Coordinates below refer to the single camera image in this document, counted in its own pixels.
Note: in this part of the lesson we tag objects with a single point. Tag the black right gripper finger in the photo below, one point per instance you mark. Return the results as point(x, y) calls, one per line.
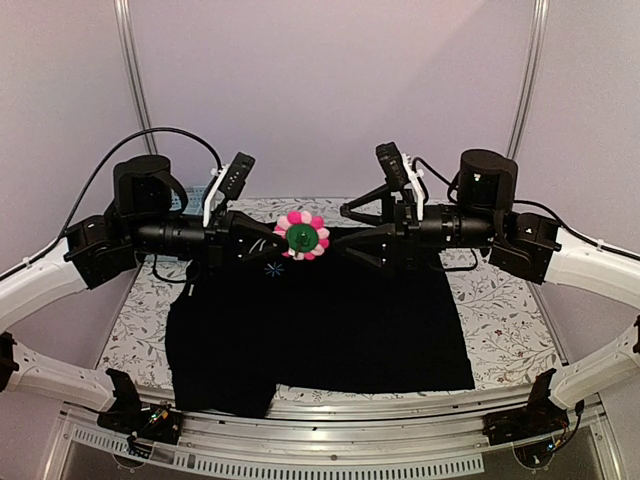
point(382, 196)
point(373, 248)

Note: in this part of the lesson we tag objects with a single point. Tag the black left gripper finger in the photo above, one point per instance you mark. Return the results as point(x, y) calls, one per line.
point(257, 251)
point(245, 227)

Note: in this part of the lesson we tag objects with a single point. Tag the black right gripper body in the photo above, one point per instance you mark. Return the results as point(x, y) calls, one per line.
point(403, 228)

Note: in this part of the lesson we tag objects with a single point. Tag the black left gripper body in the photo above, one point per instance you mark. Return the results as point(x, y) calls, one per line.
point(217, 243)

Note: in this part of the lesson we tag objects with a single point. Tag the pink flower plush brooch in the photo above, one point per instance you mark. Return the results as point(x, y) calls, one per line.
point(306, 235)

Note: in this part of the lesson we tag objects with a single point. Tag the black t-shirt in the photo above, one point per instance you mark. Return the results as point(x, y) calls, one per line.
point(237, 333)

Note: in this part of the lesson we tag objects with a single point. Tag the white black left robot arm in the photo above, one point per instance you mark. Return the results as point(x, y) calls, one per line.
point(146, 217)

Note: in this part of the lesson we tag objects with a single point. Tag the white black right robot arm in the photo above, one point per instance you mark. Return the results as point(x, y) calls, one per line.
point(538, 247)

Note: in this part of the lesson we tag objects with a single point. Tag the light blue plastic basket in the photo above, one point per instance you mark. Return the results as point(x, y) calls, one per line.
point(195, 197)

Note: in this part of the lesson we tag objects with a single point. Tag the floral patterned table mat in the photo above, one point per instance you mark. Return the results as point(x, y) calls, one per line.
point(507, 338)

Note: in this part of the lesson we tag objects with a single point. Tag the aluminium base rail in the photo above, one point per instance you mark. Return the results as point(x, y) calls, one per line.
point(307, 435)

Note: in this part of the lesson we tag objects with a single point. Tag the right aluminium frame post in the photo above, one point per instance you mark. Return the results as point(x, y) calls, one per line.
point(532, 64)

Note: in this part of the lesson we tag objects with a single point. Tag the aluminium frame post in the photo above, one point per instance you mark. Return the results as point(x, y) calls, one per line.
point(532, 64)
point(131, 63)

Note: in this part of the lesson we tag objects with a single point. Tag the left aluminium frame post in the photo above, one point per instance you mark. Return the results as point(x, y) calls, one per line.
point(131, 63)

